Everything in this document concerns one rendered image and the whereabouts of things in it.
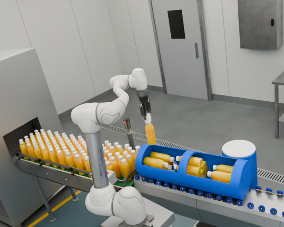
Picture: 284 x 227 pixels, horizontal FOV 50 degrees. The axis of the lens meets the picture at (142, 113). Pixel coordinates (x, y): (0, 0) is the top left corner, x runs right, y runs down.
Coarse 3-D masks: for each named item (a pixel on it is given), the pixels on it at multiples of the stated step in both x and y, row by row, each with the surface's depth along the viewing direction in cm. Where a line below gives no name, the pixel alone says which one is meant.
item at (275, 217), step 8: (144, 184) 263; (152, 184) 259; (176, 192) 246; (184, 192) 242; (208, 200) 230; (216, 200) 227; (232, 208) 220; (240, 208) 216; (248, 208) 214; (264, 216) 207; (272, 216) 204
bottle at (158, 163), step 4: (144, 160) 256; (148, 160) 254; (152, 160) 252; (156, 160) 250; (160, 160) 249; (144, 164) 258; (148, 164) 254; (152, 164) 251; (156, 164) 249; (160, 164) 247
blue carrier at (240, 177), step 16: (144, 144) 263; (208, 160) 245; (224, 160) 236; (240, 160) 216; (144, 176) 260; (160, 176) 244; (176, 176) 234; (192, 176) 225; (240, 176) 206; (224, 192) 215; (240, 192) 209
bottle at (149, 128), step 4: (148, 124) 244; (148, 128) 245; (152, 128) 246; (148, 132) 246; (152, 132) 247; (148, 136) 248; (152, 136) 248; (148, 140) 250; (152, 140) 249; (148, 144) 253; (152, 144) 251
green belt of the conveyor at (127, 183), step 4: (28, 160) 346; (36, 160) 343; (44, 164) 331; (52, 164) 328; (60, 168) 317; (76, 172) 305; (84, 176) 296; (132, 180) 275; (116, 184) 274; (120, 184) 273; (124, 184) 272; (128, 184) 270; (132, 184) 271
